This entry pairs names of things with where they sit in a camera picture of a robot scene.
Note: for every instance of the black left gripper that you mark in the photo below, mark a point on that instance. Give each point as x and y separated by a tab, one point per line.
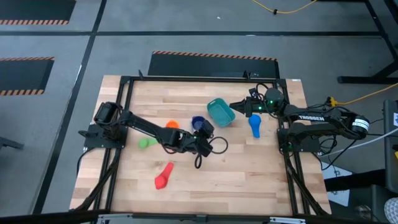
192	143

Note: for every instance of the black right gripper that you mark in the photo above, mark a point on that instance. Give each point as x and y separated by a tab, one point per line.
258	105

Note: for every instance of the bright blue measuring cup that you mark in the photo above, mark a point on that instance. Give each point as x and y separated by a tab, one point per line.
255	120

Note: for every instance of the navy blue measuring cup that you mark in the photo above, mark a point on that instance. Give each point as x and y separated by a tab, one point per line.
196	123

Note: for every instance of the teal plastic basket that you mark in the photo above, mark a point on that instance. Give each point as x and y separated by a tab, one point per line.
221	112

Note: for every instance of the orange measuring cup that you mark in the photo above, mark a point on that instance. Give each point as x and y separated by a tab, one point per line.
172	124

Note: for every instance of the green measuring cup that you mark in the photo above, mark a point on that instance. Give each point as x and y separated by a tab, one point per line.
143	143

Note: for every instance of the red measuring cup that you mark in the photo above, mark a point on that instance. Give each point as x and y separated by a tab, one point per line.
161	182

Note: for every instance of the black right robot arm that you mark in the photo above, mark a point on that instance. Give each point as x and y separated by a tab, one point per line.
314	118

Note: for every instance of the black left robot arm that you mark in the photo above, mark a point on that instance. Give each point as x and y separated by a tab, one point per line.
143	124

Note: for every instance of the black hazard-striped floor mat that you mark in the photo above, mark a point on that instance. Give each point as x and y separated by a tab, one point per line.
21	76
211	67
31	9

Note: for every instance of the white sheet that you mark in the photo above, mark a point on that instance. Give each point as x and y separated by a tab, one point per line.
329	171

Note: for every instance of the black stand base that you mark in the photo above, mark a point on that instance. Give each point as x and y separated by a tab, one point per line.
357	80

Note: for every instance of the dark cabinet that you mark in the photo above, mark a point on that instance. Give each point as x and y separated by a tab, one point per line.
391	155

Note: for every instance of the black box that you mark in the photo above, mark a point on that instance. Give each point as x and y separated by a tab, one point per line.
373	202

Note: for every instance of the black crossbeam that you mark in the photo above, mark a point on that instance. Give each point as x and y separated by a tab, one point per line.
46	217

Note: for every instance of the patterned white ball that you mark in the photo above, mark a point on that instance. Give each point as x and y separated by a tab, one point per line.
392	211

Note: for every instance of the grey chair leg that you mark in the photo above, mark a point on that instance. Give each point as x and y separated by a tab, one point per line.
9	143

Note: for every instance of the black aluminium table frame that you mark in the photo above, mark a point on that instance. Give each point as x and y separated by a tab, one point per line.
202	79

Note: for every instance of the silver aluminium bracket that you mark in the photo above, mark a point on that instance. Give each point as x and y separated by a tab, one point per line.
287	220
115	219

